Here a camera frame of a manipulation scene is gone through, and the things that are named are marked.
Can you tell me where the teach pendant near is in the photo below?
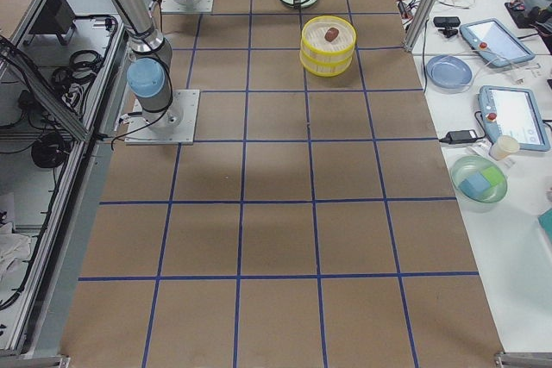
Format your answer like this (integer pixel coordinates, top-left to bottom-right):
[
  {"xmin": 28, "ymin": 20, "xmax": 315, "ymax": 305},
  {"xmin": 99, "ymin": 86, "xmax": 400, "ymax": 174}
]
[{"xmin": 478, "ymin": 85, "xmax": 551, "ymax": 152}]

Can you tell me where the white crumpled cloth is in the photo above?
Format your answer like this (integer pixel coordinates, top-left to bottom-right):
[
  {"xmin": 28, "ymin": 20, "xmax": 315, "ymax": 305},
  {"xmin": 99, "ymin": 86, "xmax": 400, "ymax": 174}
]
[{"xmin": 0, "ymin": 193, "xmax": 34, "ymax": 283}]

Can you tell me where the dark red bun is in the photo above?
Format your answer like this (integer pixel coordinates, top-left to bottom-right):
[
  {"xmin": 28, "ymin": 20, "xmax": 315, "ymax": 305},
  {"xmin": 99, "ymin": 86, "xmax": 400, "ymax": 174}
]
[{"xmin": 324, "ymin": 27, "xmax": 340, "ymax": 42}]

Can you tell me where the green bowl with sponges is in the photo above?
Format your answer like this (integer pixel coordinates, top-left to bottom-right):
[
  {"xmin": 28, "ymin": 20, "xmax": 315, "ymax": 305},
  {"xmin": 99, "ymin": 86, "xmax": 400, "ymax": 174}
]
[{"xmin": 449, "ymin": 155, "xmax": 508, "ymax": 212}]

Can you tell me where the black power adapter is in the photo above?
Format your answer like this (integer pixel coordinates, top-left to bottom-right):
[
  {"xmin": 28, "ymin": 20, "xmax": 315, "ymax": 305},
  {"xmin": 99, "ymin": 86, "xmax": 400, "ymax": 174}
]
[{"xmin": 439, "ymin": 129, "xmax": 485, "ymax": 145}]

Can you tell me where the blue plate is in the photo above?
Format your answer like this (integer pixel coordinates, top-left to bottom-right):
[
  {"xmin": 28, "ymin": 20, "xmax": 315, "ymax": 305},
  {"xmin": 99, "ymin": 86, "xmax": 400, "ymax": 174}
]
[{"xmin": 425, "ymin": 55, "xmax": 473, "ymax": 90}]

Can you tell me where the yellow steamer basket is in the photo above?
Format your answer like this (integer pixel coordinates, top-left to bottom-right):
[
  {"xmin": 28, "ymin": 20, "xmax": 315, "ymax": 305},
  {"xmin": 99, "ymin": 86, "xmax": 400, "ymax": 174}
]
[{"xmin": 301, "ymin": 16, "xmax": 357, "ymax": 63}]

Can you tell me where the black phone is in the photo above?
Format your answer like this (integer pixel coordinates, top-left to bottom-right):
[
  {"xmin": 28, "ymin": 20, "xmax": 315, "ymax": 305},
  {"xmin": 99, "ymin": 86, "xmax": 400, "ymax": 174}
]
[{"xmin": 433, "ymin": 16, "xmax": 461, "ymax": 28}]

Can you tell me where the white paper cup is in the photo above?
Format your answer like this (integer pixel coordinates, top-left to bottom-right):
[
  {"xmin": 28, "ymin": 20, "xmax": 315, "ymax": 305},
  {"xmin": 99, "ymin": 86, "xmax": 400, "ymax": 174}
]
[{"xmin": 489, "ymin": 135, "xmax": 520, "ymax": 161}]

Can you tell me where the teach pendant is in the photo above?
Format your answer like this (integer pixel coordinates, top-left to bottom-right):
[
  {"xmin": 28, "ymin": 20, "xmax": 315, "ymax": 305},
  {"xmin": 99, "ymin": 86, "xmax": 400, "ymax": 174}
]
[
  {"xmin": 478, "ymin": 85, "xmax": 551, "ymax": 152},
  {"xmin": 459, "ymin": 18, "xmax": 535, "ymax": 67}
]

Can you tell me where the teach pendant far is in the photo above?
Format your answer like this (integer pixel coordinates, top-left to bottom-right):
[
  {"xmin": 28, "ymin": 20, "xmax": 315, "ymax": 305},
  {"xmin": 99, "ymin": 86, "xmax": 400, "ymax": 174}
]
[{"xmin": 459, "ymin": 18, "xmax": 535, "ymax": 67}]

